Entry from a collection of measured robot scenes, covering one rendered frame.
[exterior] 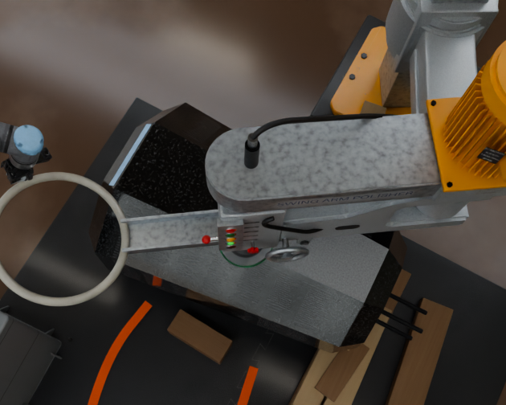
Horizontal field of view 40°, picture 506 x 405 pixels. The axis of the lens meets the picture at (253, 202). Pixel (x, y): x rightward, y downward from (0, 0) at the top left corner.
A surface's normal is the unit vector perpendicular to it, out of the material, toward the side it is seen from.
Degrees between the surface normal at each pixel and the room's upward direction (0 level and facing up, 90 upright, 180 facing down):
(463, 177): 0
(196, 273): 45
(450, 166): 0
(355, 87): 0
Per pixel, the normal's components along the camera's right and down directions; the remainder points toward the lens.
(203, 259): -0.28, 0.39
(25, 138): 0.49, -0.29
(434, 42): 0.03, -0.31
